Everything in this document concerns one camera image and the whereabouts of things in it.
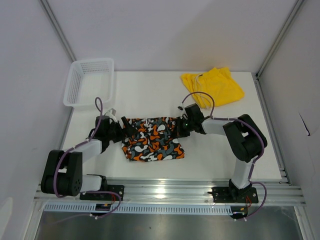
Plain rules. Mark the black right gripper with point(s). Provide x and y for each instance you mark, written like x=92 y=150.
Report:
x=179 y=132

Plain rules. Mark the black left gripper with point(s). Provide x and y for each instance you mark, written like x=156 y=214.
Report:
x=130 y=130

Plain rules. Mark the camouflage patterned shorts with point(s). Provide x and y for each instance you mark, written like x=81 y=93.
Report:
x=153 y=143

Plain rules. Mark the yellow shorts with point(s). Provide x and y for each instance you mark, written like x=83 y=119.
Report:
x=218 y=84

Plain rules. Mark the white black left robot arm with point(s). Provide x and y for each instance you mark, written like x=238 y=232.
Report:
x=63 y=173

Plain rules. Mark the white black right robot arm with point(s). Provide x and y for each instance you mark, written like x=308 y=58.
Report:
x=245 y=139

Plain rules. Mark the white plastic basket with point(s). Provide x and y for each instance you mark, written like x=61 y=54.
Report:
x=88 y=79

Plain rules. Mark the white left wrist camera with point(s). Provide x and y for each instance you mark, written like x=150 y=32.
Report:
x=111 y=113

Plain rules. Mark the cream shorts drawstring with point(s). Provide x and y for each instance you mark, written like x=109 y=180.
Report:
x=201 y=98

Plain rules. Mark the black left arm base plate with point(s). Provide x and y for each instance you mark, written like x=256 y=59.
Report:
x=112 y=193

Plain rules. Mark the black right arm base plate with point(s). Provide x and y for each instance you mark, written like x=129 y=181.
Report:
x=221 y=194

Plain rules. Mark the white slotted cable duct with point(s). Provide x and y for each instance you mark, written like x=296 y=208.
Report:
x=126 y=208

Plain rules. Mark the aluminium corner post right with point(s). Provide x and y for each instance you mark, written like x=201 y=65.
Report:
x=284 y=30

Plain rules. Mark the aluminium corner post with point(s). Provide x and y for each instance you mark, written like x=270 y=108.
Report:
x=284 y=30
x=46 y=7

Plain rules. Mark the aluminium corner post left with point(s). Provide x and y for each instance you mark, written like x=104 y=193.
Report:
x=46 y=7

